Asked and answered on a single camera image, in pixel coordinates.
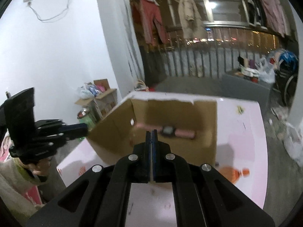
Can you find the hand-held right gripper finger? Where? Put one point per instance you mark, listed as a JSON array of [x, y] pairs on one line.
[[154, 146], [148, 146]]

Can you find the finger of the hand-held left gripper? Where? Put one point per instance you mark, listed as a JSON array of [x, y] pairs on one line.
[[75, 127], [75, 134]]

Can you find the brown cardboard box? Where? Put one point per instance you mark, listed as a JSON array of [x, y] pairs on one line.
[[111, 134]]

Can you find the person's left forearm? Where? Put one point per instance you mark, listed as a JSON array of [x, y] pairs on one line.
[[14, 189]]

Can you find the person's left hand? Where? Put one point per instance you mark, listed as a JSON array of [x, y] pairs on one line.
[[39, 169]]

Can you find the green container metal lid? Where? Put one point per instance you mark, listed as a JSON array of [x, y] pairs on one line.
[[86, 120]]

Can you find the bundle of plastic bags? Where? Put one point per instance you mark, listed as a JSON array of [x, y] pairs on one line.
[[87, 91]]

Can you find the small open cardboard box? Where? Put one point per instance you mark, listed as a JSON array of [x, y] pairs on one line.
[[106, 99]]

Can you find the white curtain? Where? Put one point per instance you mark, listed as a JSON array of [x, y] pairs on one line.
[[135, 42]]

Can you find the grey cabinet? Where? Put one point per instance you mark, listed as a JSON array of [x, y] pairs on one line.
[[246, 92]]

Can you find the red round tin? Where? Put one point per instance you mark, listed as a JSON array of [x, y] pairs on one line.
[[254, 79]]

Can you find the white flat boxes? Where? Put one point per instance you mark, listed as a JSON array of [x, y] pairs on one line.
[[249, 71]]

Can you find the beige cup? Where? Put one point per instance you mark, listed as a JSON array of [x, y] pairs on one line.
[[246, 63]]

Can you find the purple cup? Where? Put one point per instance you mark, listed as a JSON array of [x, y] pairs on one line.
[[251, 64]]

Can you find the red hanging clothes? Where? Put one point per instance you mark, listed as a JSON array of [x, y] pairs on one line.
[[151, 16]]

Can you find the large white plastic bag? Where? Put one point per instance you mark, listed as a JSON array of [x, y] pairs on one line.
[[293, 141]]

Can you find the beige hanging coat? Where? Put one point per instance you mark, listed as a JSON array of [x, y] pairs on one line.
[[189, 11]]

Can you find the wheelchair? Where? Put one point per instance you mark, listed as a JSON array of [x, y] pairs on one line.
[[281, 80]]

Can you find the metal balcony railing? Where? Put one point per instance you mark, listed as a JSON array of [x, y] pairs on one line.
[[236, 27]]

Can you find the black hanging jacket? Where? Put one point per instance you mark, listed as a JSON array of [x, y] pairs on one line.
[[254, 7]]

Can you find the pink hanging garments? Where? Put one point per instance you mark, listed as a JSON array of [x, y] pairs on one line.
[[275, 14]]

